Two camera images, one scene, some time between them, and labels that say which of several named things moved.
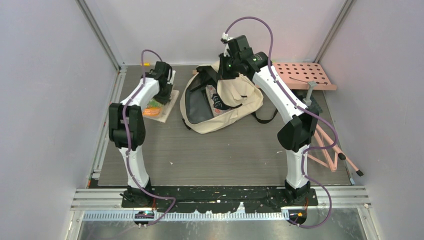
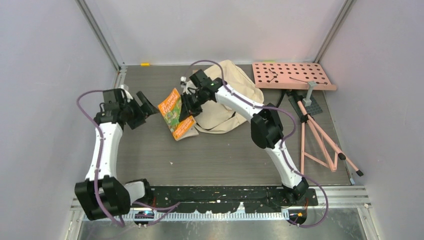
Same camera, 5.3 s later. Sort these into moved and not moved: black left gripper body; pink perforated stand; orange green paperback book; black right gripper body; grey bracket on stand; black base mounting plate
Moved: black right gripper body; orange green paperback book; black left gripper body
Not moved: grey bracket on stand; black base mounting plate; pink perforated stand
